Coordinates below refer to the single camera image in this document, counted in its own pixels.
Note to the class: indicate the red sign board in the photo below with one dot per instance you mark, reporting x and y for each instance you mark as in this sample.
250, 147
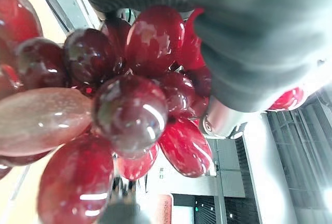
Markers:
165, 209

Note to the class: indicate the black glass panel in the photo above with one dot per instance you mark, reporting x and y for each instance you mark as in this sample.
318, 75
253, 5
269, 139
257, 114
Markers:
207, 209

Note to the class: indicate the red grape bunch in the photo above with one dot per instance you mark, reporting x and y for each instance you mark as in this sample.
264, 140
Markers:
129, 112

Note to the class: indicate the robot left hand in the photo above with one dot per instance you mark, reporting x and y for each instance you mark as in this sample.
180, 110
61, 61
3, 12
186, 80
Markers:
259, 40

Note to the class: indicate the dark window blind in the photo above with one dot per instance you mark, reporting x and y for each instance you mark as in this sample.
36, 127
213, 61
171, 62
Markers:
298, 151

